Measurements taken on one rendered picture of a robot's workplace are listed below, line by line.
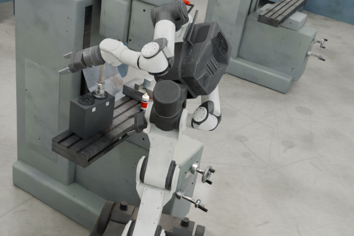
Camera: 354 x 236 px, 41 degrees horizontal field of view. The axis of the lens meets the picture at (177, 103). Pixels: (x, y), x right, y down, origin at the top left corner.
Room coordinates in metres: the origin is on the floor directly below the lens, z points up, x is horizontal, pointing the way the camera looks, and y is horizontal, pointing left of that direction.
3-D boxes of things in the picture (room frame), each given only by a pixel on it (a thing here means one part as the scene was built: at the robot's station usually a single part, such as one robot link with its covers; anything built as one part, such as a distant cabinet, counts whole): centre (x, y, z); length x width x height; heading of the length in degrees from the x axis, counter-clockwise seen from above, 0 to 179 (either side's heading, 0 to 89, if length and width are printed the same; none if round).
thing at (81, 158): (2.52, 0.24, 0.92); 1.24 x 0.23 x 0.08; 154
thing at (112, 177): (2.56, 0.20, 0.46); 0.81 x 0.32 x 0.60; 64
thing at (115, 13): (2.66, 0.40, 1.47); 0.24 x 0.19 x 0.26; 154
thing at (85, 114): (2.18, 0.45, 1.06); 0.22 x 0.12 x 0.20; 147
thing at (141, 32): (2.57, 0.23, 1.47); 0.21 x 0.19 x 0.32; 154
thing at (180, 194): (2.21, -0.19, 0.54); 0.22 x 0.06 x 0.06; 64
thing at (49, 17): (2.84, 0.78, 0.78); 0.50 x 0.47 x 1.56; 64
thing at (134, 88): (2.62, 0.17, 1.01); 0.35 x 0.15 x 0.11; 65
